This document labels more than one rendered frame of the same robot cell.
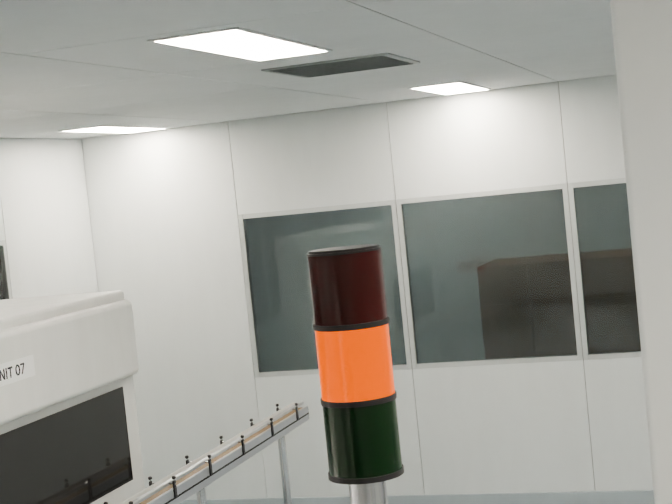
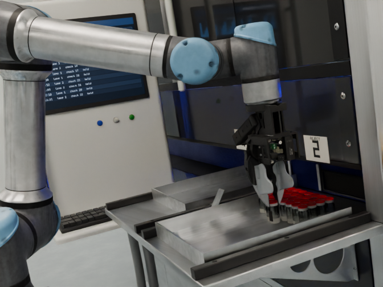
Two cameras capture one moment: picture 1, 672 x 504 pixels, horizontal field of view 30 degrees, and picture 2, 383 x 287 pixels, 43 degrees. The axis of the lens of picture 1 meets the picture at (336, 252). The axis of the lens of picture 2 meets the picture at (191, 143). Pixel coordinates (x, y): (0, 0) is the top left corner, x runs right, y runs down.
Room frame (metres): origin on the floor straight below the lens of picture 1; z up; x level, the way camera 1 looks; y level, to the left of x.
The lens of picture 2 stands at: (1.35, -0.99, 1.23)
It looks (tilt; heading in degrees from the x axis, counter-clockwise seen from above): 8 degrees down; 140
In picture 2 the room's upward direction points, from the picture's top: 9 degrees counter-clockwise
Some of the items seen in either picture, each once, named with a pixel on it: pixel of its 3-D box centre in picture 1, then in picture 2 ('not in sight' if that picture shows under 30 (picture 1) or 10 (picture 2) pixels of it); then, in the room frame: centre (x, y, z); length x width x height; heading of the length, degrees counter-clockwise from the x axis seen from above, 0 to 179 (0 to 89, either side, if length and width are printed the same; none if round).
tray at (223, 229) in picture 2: not in sight; (249, 222); (0.64, -0.26, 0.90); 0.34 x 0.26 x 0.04; 72
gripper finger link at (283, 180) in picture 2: not in sight; (284, 181); (0.73, -0.23, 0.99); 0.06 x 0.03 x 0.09; 162
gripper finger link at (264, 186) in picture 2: not in sight; (265, 186); (0.71, -0.28, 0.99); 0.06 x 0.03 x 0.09; 162
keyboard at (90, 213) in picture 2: not in sight; (116, 209); (-0.06, -0.17, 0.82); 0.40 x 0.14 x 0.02; 73
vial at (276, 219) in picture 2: not in sight; (273, 212); (0.70, -0.25, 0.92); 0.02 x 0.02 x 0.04
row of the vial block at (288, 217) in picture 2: not in sight; (282, 209); (0.67, -0.18, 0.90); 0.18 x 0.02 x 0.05; 162
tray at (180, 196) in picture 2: not in sight; (221, 187); (0.35, -0.05, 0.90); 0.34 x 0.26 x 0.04; 72
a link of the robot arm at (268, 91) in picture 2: not in sight; (263, 91); (0.72, -0.25, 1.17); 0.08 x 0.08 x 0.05
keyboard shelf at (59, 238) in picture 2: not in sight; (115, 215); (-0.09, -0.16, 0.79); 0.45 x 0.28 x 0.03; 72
